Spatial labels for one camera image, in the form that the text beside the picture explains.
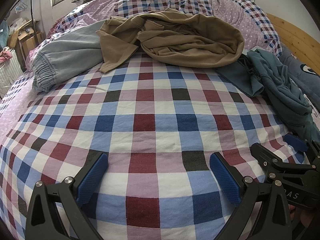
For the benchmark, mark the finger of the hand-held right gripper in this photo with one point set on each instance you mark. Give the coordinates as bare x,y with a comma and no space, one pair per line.
275,161
296,142

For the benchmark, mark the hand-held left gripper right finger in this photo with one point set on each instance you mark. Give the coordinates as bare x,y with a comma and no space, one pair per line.
223,180

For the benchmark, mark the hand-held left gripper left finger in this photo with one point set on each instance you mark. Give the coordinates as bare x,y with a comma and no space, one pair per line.
93,177

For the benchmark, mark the teal sweatshirt with logo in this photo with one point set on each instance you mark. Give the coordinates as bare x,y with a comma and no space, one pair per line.
282,87

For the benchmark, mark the black clothes rack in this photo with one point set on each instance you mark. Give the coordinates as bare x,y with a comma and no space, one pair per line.
32,5

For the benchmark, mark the person's right hand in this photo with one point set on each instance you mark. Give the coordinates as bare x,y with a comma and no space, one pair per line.
308,220

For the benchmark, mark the dark blue cartoon pillow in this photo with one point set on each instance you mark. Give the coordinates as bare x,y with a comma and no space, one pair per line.
300,67

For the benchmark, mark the checked bed sheet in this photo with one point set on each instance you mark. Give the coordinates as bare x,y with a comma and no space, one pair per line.
150,120

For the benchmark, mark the wooden headboard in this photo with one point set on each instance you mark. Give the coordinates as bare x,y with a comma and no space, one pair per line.
292,32

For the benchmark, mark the light blue pants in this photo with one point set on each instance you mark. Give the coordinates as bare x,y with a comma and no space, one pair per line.
65,55

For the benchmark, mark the white suitcase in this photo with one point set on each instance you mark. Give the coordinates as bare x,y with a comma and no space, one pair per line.
7,72

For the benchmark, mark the tan T-shirt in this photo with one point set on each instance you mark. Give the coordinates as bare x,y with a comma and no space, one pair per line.
180,37

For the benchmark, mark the pink cloth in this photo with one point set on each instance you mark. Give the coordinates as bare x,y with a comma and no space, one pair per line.
5,55

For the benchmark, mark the stack of cardboard boxes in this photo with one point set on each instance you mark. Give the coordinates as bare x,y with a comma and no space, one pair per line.
25,27

